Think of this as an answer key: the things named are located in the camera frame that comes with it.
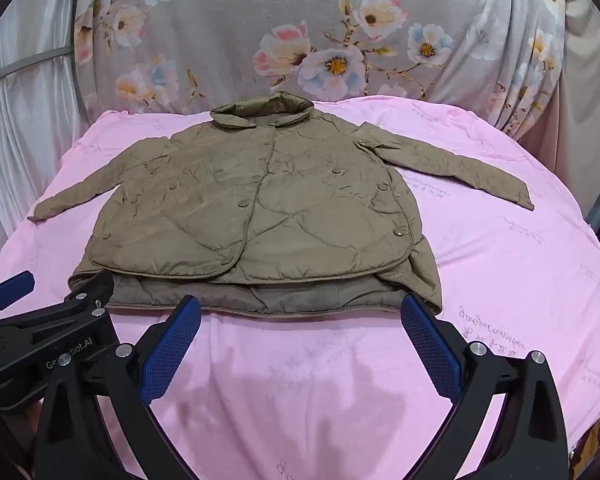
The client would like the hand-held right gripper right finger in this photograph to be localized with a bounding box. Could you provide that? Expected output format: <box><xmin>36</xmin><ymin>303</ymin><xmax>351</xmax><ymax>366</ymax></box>
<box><xmin>400</xmin><ymin>292</ymin><xmax>571</xmax><ymax>480</ymax></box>

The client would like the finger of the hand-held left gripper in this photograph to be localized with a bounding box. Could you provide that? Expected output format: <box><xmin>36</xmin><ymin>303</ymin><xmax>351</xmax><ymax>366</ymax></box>
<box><xmin>0</xmin><ymin>270</ymin><xmax>36</xmax><ymax>328</ymax></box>
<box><xmin>0</xmin><ymin>275</ymin><xmax>117</xmax><ymax>331</ymax></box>

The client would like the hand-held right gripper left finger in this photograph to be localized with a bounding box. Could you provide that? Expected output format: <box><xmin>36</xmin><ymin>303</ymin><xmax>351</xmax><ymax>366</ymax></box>
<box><xmin>32</xmin><ymin>295</ymin><xmax>203</xmax><ymax>480</ymax></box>

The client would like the olive quilted jacket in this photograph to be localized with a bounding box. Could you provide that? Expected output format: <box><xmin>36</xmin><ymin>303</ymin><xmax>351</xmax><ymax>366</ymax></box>
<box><xmin>27</xmin><ymin>91</ymin><xmax>536</xmax><ymax>318</ymax></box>

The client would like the pink blanket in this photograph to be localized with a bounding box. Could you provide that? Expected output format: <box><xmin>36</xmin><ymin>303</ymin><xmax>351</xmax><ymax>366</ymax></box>
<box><xmin>0</xmin><ymin>94</ymin><xmax>600</xmax><ymax>480</ymax></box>

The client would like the white satin curtain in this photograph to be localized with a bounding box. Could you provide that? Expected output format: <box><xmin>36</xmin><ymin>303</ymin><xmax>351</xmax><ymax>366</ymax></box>
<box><xmin>0</xmin><ymin>0</ymin><xmax>101</xmax><ymax>271</ymax></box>

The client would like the grey floral bed sheet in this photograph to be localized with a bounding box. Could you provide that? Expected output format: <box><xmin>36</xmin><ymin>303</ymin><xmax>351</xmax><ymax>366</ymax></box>
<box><xmin>72</xmin><ymin>0</ymin><xmax>568</xmax><ymax>143</ymax></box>

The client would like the grey curtain strap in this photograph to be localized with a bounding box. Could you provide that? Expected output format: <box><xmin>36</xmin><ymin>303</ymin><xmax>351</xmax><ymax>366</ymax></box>
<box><xmin>0</xmin><ymin>45</ymin><xmax>76</xmax><ymax>83</ymax></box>

